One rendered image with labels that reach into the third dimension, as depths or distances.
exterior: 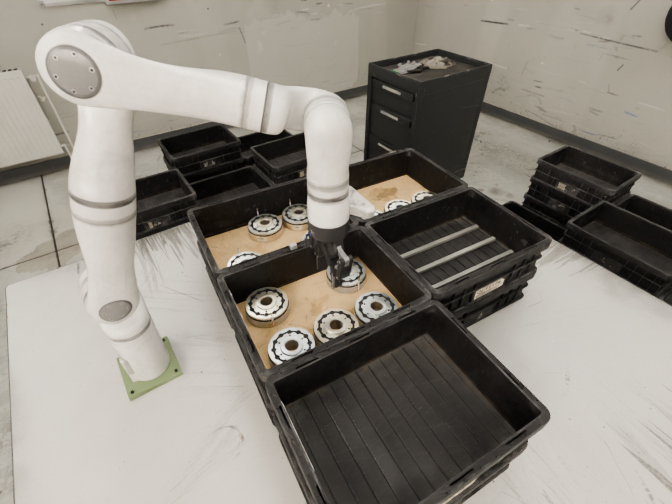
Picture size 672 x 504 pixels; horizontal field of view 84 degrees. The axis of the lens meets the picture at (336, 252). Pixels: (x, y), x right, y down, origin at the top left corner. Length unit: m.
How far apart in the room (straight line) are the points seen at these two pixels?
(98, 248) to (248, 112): 0.34
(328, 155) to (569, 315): 0.91
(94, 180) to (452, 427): 0.74
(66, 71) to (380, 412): 0.72
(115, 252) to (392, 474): 0.60
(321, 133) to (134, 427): 0.77
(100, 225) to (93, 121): 0.15
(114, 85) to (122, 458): 0.74
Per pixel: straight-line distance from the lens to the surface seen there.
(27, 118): 3.64
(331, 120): 0.54
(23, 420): 1.16
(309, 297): 0.95
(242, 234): 1.17
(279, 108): 0.55
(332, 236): 0.65
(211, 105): 0.55
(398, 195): 1.32
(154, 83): 0.55
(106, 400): 1.08
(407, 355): 0.86
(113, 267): 0.74
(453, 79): 2.43
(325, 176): 0.59
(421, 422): 0.80
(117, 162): 0.66
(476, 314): 1.09
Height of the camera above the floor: 1.54
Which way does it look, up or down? 42 degrees down
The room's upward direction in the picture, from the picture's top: straight up
